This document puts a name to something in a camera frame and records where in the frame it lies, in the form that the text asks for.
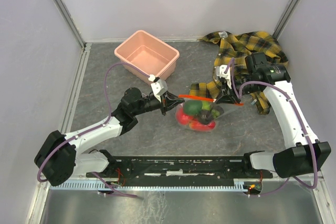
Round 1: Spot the clear zip top bag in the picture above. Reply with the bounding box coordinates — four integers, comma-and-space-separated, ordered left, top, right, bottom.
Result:
175, 94, 244, 132

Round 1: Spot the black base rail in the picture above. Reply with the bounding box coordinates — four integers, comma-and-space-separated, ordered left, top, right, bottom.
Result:
99, 156, 273, 187

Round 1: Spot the dark fake plum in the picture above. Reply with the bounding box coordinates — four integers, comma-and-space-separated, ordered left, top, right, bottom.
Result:
196, 110, 214, 125

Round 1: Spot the green fake apple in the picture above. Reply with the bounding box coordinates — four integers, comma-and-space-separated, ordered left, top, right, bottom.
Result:
202, 101, 212, 111

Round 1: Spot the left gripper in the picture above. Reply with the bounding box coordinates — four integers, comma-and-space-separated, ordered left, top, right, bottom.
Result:
132, 90, 184, 115

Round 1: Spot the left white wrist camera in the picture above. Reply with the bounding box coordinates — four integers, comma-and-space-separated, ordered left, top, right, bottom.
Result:
148, 74, 168, 102

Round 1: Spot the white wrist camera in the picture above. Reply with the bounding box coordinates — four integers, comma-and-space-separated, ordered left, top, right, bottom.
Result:
148, 74, 168, 102
215, 65, 232, 89

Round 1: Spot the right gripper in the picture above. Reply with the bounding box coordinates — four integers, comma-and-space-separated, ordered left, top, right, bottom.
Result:
215, 76, 260, 105

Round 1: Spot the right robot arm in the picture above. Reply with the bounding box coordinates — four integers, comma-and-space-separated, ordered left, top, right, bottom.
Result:
214, 52, 331, 178

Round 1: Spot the pink plastic bin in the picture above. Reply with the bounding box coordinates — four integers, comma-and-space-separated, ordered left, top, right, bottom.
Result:
114, 30, 180, 84

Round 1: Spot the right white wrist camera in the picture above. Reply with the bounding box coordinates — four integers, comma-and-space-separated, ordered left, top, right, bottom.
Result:
215, 65, 232, 89

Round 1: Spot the dark green fake avocado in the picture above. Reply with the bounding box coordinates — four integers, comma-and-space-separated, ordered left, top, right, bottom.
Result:
183, 100, 203, 116

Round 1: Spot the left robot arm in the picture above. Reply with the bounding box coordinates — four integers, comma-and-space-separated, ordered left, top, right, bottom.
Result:
34, 88, 184, 186

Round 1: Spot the yellow plaid shirt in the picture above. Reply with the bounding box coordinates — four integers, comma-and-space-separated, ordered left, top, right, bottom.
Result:
189, 31, 288, 115

